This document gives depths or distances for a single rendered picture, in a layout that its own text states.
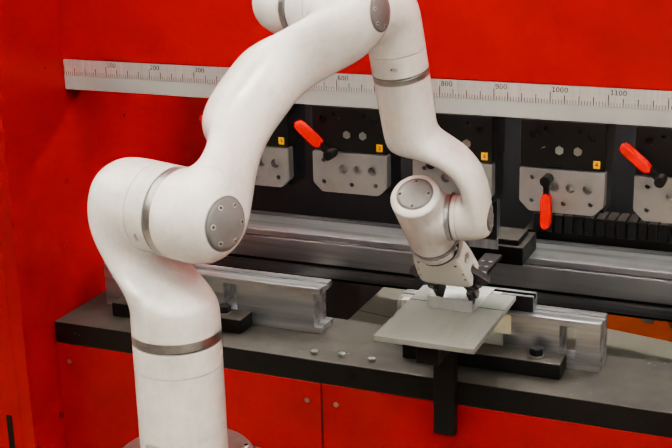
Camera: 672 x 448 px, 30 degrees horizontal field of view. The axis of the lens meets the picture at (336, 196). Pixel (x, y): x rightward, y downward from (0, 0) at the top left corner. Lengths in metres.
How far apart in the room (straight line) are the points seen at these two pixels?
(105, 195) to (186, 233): 0.15
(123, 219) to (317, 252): 1.17
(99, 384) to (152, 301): 1.03
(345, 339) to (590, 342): 0.48
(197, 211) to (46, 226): 1.08
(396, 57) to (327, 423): 0.81
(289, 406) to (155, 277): 0.84
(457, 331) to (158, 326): 0.70
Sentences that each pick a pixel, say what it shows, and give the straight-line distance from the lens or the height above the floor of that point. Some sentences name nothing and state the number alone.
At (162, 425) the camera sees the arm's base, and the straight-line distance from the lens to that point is 1.70.
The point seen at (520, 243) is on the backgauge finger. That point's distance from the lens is 2.55.
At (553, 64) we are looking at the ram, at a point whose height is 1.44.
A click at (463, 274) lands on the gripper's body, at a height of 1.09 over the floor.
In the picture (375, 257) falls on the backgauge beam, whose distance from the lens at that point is 2.69.
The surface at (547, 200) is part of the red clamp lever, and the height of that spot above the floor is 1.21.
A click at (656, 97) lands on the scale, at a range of 2.16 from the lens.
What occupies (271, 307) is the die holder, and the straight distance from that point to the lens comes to 2.52.
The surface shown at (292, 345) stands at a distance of 2.45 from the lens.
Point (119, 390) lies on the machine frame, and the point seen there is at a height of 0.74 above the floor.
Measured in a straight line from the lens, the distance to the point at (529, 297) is 2.34.
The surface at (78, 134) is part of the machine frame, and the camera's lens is 2.67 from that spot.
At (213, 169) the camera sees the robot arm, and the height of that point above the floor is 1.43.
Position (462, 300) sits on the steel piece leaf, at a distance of 2.25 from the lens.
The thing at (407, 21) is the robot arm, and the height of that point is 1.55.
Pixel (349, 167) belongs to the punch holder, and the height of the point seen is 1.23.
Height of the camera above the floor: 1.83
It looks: 16 degrees down
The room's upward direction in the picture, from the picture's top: 2 degrees counter-clockwise
